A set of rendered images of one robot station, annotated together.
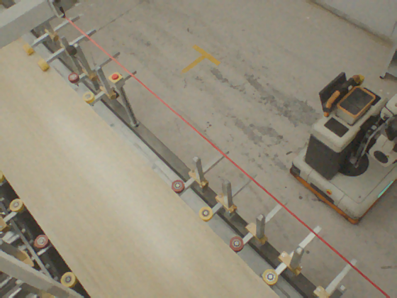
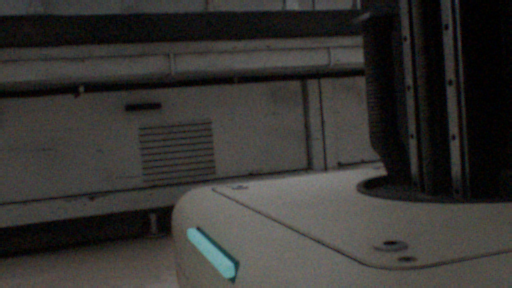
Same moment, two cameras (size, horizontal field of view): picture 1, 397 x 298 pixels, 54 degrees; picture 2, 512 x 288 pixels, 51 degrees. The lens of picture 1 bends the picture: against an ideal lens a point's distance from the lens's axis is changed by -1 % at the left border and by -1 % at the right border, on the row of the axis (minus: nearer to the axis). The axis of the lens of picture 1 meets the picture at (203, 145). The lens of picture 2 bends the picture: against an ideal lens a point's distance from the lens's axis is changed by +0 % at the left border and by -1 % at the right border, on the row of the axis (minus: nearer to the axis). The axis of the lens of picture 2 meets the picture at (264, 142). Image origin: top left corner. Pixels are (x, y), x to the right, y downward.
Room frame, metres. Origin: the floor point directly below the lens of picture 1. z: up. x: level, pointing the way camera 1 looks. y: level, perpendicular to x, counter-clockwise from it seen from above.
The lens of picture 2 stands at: (1.28, -1.78, 0.38)
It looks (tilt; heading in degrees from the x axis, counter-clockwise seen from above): 3 degrees down; 105
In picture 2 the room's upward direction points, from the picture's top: 5 degrees counter-clockwise
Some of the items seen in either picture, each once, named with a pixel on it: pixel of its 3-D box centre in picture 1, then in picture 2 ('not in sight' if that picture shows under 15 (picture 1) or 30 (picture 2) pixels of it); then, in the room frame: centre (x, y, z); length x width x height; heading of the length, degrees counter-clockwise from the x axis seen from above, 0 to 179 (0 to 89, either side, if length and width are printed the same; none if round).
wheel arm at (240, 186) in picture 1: (230, 196); not in sight; (0.99, -0.10, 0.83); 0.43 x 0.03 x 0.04; 124
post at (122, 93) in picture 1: (127, 106); not in sight; (1.75, 0.47, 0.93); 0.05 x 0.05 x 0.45; 34
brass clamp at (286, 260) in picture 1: (290, 263); not in sight; (0.53, -0.34, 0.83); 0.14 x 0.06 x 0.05; 34
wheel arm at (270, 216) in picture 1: (261, 225); not in sight; (0.78, -0.24, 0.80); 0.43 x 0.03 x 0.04; 124
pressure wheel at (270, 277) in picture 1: (269, 279); not in sight; (0.46, -0.22, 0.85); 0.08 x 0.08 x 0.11
